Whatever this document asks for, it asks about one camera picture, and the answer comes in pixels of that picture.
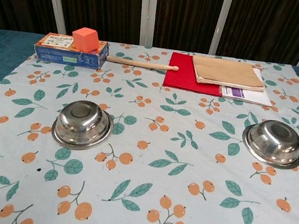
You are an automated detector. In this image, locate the dark pleated curtain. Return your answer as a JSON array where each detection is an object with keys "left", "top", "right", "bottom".
[{"left": 0, "top": 0, "right": 299, "bottom": 73}]

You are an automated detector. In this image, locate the red notebook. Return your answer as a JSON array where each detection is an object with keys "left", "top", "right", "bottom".
[{"left": 162, "top": 50, "right": 229, "bottom": 98}]

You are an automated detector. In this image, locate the steel bowl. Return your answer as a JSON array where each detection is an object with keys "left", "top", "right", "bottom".
[
  {"left": 238, "top": 115, "right": 299, "bottom": 172},
  {"left": 49, "top": 96, "right": 118, "bottom": 156}
]

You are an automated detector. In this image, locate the floral tablecloth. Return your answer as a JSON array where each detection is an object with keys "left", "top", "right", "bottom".
[{"left": 0, "top": 24, "right": 299, "bottom": 224}]

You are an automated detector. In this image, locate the blue and orange cardboard box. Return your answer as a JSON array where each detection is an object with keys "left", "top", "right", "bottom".
[{"left": 31, "top": 31, "right": 111, "bottom": 71}]

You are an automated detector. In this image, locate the orange foam cube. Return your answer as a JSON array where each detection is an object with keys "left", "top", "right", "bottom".
[{"left": 69, "top": 25, "right": 102, "bottom": 55}]

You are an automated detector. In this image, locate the white spiral notebook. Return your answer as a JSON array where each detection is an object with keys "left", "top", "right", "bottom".
[{"left": 217, "top": 63, "right": 278, "bottom": 108}]

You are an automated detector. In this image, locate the brown paper notebook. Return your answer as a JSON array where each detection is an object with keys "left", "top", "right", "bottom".
[{"left": 188, "top": 54, "right": 270, "bottom": 93}]

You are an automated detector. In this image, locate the wooden drumstick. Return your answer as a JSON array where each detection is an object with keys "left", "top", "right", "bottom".
[{"left": 105, "top": 55, "right": 180, "bottom": 74}]

